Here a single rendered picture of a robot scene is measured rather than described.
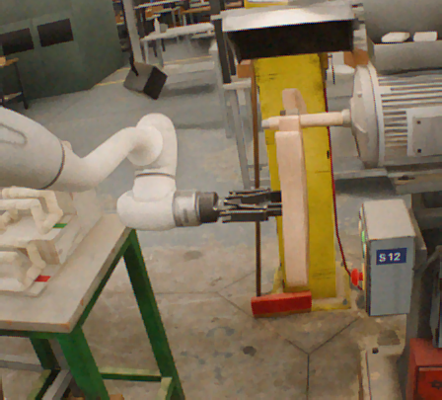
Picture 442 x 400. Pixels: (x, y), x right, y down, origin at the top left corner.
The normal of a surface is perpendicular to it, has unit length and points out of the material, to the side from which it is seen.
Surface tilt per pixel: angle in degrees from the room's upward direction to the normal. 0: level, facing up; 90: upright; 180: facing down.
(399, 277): 90
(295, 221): 58
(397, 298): 90
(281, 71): 90
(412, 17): 90
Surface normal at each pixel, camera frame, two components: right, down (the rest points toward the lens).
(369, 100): -0.22, -0.22
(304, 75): -0.17, 0.40
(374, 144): -0.12, 0.61
